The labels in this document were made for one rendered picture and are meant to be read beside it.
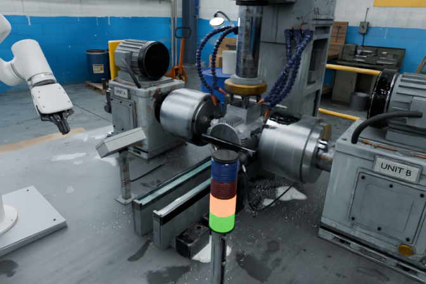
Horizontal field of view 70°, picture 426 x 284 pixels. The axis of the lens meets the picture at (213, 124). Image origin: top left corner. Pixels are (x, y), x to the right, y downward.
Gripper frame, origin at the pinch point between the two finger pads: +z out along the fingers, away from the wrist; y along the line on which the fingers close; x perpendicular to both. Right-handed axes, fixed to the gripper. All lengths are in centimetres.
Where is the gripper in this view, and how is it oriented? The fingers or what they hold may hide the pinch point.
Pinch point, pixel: (63, 127)
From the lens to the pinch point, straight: 111.7
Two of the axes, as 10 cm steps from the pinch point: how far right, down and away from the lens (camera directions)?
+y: 6.0, -2.6, 7.6
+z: 4.6, 8.9, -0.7
